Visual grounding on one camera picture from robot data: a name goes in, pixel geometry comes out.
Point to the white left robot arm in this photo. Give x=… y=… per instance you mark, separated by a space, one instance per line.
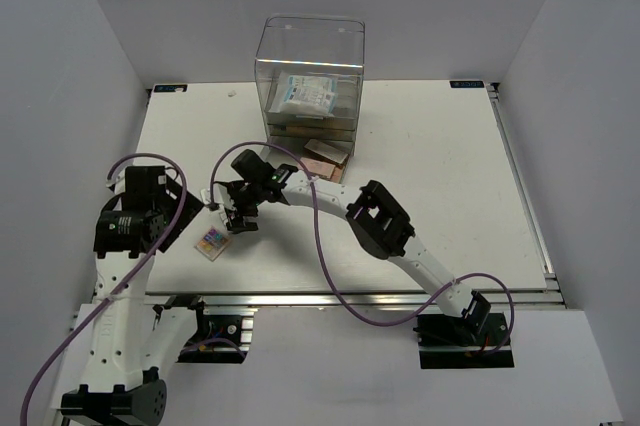
x=133 y=344

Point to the beige clear makeup compact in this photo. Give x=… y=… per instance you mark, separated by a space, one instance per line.
x=326 y=151

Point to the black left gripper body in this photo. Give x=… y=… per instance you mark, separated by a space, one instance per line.
x=169 y=207

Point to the brown four-pan eyeshadow palette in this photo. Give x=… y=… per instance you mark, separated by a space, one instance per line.
x=336 y=175

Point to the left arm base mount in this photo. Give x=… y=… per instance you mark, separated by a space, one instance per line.
x=223 y=336

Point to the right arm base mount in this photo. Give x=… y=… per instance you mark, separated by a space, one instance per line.
x=442 y=345

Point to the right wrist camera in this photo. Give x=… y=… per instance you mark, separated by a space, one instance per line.
x=213 y=199

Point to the blue label sticker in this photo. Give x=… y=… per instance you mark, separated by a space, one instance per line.
x=170 y=88
x=466 y=84

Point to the blue label sticker right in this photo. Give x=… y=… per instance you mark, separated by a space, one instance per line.
x=466 y=84

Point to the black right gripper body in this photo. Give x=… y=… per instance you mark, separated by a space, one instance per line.
x=246 y=199

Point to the blue label sticker left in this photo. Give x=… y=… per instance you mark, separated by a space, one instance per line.
x=170 y=88

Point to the colourful eyeshadow palette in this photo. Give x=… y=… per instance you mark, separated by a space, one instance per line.
x=213 y=243

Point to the clear smoky makeup organizer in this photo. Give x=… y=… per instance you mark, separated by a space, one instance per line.
x=309 y=74

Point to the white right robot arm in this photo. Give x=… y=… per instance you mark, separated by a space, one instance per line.
x=379 y=223

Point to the pink slim makeup palette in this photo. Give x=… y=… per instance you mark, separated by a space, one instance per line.
x=318 y=168

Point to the white cotton pad pack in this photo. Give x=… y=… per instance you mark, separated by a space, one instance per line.
x=324 y=89

